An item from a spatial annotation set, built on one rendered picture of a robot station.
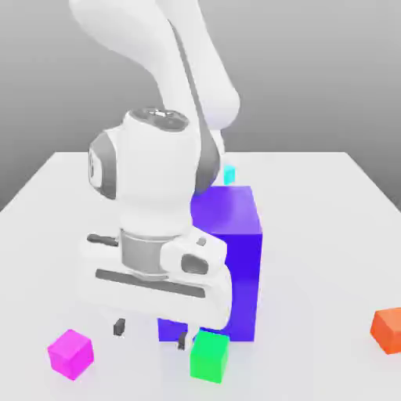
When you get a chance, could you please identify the small magenta cube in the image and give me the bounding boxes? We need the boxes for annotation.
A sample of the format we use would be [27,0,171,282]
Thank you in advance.
[47,328,95,381]

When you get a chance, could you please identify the small green cube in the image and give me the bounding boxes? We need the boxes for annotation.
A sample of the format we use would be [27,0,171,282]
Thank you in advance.
[189,330,230,385]

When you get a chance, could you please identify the large blue box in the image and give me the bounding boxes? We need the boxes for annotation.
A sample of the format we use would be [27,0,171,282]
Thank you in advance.
[157,185,263,343]

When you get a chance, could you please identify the small orange cube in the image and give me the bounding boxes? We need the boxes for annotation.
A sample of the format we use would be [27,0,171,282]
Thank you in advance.
[370,307,401,356]

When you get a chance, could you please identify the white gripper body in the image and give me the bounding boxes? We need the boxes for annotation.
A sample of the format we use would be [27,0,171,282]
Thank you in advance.
[77,238,233,332]

